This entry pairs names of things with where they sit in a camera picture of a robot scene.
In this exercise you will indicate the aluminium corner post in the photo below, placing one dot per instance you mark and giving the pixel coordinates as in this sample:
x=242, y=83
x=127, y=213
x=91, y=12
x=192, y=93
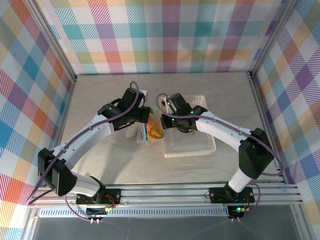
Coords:
x=53, y=40
x=272, y=37

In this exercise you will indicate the long aluminium base rail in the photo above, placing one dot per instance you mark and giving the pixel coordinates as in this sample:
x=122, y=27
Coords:
x=162, y=197

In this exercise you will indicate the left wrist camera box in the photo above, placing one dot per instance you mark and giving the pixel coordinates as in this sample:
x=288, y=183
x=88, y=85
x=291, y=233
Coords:
x=144, y=94

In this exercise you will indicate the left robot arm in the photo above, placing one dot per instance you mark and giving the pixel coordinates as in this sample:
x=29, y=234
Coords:
x=82, y=140

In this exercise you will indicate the yellow orange bumpy toy food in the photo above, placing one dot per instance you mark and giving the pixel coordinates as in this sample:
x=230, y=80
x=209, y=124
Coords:
x=156, y=134

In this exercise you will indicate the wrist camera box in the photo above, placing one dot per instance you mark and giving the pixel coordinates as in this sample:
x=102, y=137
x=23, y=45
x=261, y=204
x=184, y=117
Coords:
x=144, y=94
x=167, y=106

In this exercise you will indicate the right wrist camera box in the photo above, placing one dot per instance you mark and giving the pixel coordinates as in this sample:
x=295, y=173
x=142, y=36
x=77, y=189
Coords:
x=167, y=106

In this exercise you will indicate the clear zip-top bag blue zipper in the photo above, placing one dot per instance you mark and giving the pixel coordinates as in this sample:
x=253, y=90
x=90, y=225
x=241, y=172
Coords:
x=144, y=133

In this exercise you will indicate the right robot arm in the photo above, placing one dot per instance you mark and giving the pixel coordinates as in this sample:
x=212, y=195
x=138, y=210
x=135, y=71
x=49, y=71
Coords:
x=220, y=130

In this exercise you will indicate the white plastic basket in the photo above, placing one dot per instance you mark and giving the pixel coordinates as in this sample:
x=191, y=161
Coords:
x=190, y=150

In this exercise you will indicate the aluminium side rail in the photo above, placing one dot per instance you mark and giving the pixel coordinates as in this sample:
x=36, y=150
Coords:
x=67, y=100
x=261, y=100

